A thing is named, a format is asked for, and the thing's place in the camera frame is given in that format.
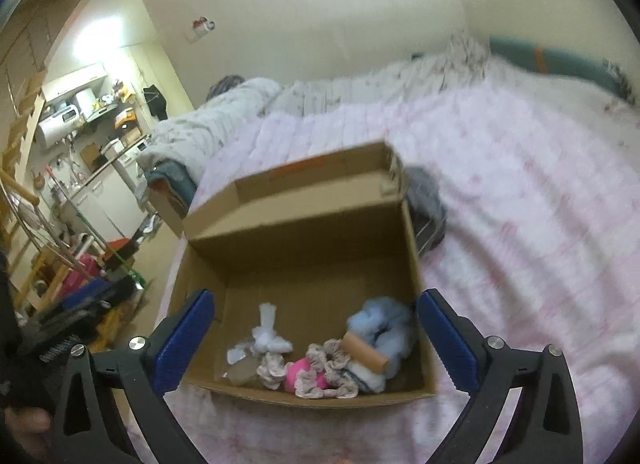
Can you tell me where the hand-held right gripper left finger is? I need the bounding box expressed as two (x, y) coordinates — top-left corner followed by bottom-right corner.
(47, 289), (216, 464)

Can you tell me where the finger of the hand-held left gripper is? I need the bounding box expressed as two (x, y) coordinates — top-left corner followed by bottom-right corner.
(37, 276), (138, 339)

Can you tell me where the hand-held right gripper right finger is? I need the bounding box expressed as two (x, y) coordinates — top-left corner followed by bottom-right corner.
(417, 289), (586, 464)

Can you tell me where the beige translucent packet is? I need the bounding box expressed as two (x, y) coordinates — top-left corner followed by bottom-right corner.
(226, 339), (262, 386)

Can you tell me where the brown cardboard tube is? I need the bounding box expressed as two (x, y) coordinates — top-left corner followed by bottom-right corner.
(341, 333), (390, 372)

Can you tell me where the white striped sock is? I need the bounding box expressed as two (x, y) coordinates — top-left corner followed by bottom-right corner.
(340, 359), (388, 395)

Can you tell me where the beige frilly scrunchie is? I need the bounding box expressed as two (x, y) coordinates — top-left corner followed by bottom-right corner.
(306, 339), (358, 377)
(256, 351), (288, 391)
(294, 371), (358, 400)

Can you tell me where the bright pink toy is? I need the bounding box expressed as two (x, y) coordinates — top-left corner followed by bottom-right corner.
(284, 358), (331, 392)

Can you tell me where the cardboard box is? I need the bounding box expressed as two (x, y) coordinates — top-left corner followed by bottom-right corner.
(155, 141), (438, 407)

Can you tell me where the person's left hand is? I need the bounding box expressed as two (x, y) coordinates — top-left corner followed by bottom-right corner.
(2, 405), (53, 460)

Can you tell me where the pink plastic container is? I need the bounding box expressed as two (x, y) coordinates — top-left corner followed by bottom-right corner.
(60, 254), (101, 295)

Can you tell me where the yellow object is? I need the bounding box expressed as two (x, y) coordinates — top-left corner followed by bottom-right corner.
(90, 304), (133, 350)

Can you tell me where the green broom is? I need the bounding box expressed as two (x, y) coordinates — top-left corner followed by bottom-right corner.
(75, 204), (151, 289)

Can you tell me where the light blue fluffy plush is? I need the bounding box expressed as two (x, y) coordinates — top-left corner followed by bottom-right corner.
(346, 296), (418, 360)

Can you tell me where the white kitchen counter unit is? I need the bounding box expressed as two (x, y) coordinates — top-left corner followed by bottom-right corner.
(62, 134), (151, 245)

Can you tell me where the dark grey cloth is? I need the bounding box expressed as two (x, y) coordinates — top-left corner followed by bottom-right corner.
(405, 166), (448, 257)

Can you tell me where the teal cloth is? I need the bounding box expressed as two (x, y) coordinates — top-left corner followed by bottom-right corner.
(146, 161), (198, 207)

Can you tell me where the wooden ladder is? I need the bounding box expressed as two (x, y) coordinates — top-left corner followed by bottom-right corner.
(0, 68), (48, 315)

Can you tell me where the pink printed blanket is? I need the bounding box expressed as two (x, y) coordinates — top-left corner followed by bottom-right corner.
(115, 56), (640, 464)

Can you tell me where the black hanging bag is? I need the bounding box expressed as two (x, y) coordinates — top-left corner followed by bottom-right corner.
(142, 85), (168, 121)

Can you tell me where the grey fuzzy cushion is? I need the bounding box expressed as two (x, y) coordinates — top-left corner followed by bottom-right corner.
(207, 74), (246, 99)

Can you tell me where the teal bolster with orange band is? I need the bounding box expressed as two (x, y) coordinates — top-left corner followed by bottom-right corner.
(489, 36), (638, 104)

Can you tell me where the white wall cabinet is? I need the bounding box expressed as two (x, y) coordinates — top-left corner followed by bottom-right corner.
(41, 62), (108, 102)

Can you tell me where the wall decoration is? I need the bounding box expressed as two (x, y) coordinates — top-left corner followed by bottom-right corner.
(189, 16), (217, 44)

